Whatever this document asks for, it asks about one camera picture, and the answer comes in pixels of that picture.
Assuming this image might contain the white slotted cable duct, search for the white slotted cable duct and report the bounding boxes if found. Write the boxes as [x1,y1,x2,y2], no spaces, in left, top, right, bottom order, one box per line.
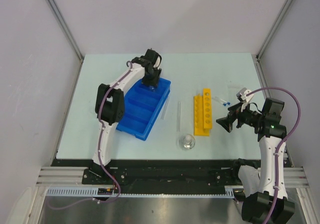
[46,187,236,198]

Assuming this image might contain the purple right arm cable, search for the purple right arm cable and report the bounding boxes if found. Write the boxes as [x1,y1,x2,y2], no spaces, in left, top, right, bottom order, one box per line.
[246,86,300,224]

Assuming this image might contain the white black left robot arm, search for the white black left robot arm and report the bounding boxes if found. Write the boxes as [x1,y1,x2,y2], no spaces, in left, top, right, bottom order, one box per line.
[92,53,162,166]

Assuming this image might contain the blue divided plastic bin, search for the blue divided plastic bin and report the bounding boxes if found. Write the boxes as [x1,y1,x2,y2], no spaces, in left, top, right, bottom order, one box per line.
[116,78,171,141]

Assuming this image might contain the clear glass test tube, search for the clear glass test tube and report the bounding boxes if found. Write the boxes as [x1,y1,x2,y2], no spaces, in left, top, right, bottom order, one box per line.
[160,96,170,120]
[176,101,181,132]

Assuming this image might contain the glass flask with white stopper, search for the glass flask with white stopper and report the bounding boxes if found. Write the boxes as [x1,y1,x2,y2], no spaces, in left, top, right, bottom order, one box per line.
[178,134,196,150]

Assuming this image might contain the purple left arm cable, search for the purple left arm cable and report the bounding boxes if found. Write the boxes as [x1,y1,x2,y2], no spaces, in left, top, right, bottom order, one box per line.
[47,60,133,211]

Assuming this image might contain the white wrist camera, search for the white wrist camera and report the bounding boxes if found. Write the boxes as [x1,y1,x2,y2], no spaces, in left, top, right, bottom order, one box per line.
[236,88,254,112]
[144,49,162,69]

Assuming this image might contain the yellow test tube rack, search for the yellow test tube rack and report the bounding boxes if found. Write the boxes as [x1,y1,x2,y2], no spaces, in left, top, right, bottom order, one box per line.
[193,88,213,136]

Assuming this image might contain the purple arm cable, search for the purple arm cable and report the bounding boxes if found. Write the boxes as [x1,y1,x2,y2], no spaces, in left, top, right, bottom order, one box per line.
[246,86,300,224]
[47,60,133,211]

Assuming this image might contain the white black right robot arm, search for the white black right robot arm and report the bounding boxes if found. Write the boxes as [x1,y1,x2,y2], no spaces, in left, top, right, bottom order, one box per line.
[216,98,295,223]

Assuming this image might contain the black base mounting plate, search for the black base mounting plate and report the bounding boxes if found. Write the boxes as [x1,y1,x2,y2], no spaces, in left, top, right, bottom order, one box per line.
[53,158,261,194]

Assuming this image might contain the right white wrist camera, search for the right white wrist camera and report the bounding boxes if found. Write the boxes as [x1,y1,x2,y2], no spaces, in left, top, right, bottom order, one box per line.
[236,88,254,112]

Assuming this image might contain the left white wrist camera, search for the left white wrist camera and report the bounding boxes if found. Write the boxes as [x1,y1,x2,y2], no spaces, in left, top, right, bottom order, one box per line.
[144,49,162,69]

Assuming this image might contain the blue capped small tube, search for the blue capped small tube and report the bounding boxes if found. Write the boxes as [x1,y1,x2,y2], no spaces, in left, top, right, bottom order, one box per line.
[212,97,227,106]
[215,96,231,105]

